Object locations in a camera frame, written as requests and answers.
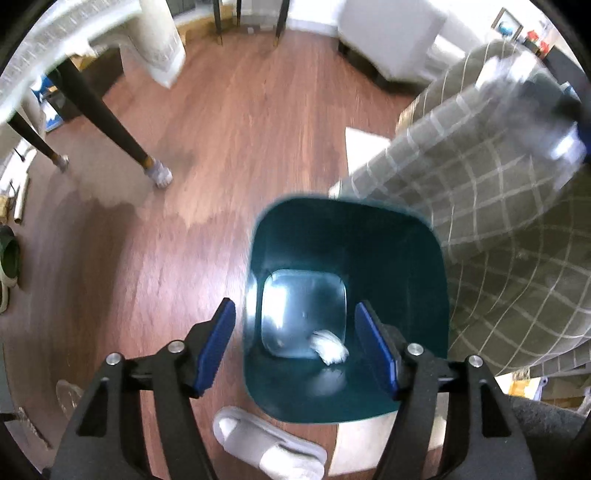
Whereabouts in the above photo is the white slipper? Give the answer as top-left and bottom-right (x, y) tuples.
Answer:
(213, 406), (328, 480)

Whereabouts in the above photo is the framed picture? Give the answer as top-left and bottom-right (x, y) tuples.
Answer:
(492, 7), (525, 42)

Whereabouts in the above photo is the black table leg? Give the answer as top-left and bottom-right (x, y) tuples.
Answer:
(9, 111), (70, 174)
(58, 60), (174, 188)

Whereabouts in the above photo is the beige floor mat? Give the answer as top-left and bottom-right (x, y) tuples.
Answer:
(329, 127), (446, 478)

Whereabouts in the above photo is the clear glass object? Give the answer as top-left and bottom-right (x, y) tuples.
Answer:
(55, 381), (86, 418)

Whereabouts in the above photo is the cardboard box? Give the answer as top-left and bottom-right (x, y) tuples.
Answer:
(178, 4), (232, 42)

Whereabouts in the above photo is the grey armchair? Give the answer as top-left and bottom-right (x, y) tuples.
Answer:
(337, 0), (467, 93)

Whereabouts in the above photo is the dark storage box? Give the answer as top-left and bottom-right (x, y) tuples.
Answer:
(46, 46), (124, 123)

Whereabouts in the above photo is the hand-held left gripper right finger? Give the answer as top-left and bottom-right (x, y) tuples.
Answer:
(355, 300), (539, 480)

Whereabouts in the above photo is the grey checked tablecloth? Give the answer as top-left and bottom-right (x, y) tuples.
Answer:
(329, 39), (591, 377)

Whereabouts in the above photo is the white lace tablecloth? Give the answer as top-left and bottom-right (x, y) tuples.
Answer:
(0, 0), (188, 139)

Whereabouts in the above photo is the crumpled white tissue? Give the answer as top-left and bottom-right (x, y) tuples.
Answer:
(310, 330), (349, 366)

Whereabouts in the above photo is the person's grey clothing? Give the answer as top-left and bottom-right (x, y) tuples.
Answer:
(508, 397), (588, 480)

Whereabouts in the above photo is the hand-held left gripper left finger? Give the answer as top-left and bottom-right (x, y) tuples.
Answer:
(48, 298), (237, 480)

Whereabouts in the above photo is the green slipper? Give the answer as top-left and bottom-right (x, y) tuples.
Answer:
(0, 226), (21, 287)

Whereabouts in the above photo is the teal plastic trash bin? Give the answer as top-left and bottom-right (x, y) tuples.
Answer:
(243, 196), (451, 425)

